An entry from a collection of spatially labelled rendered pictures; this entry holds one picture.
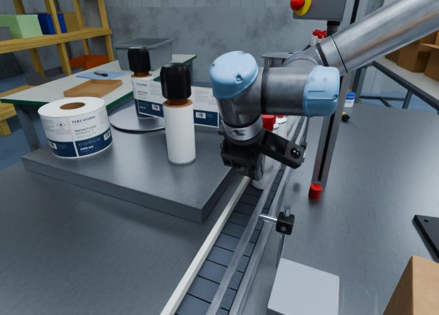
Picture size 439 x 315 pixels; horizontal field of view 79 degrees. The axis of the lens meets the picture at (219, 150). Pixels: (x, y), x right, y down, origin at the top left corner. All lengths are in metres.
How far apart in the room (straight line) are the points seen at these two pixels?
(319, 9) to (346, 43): 0.27
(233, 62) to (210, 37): 4.83
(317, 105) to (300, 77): 0.05
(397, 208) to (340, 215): 0.17
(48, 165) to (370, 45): 0.91
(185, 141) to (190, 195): 0.18
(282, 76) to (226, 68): 0.08
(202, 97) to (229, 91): 0.58
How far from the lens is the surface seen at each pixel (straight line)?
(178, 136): 0.80
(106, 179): 0.84
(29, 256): 0.77
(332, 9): 0.77
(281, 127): 0.75
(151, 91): 1.11
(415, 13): 0.55
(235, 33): 5.16
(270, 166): 0.70
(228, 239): 0.60
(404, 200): 0.94
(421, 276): 0.30
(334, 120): 0.80
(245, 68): 0.41
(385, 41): 0.54
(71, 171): 0.93
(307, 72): 0.42
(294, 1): 0.81
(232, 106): 0.43
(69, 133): 0.96
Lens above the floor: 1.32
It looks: 28 degrees down
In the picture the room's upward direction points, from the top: straight up
